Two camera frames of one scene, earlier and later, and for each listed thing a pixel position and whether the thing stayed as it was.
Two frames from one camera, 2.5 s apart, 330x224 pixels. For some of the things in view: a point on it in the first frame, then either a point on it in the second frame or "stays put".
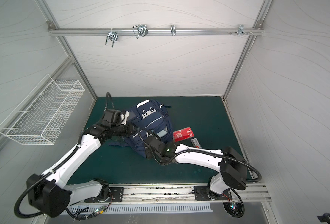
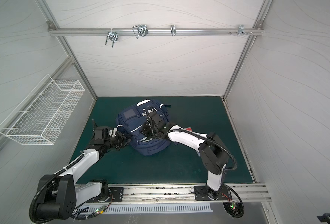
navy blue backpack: (151, 118) stays put
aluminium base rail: (184, 193) stays put
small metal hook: (173, 31) stays put
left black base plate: (116, 194) stays put
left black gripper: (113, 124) → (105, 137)
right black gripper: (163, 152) → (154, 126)
